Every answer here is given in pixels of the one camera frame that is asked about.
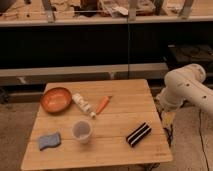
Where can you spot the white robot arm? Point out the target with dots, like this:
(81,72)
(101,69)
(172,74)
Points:
(186,83)

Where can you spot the orange ceramic bowl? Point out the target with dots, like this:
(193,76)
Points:
(56,100)

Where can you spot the orange carrot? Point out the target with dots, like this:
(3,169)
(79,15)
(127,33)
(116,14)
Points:
(103,104)

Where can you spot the white tube bottle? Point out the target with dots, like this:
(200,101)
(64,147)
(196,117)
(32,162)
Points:
(83,105)

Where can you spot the wooden table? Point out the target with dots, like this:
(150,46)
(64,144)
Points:
(130,106)

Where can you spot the black white striped block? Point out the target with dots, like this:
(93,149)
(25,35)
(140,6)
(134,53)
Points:
(137,135)

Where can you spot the blue sponge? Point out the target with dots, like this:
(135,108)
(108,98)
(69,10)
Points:
(49,141)

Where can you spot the black box on shelf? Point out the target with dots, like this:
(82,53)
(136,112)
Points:
(180,55)

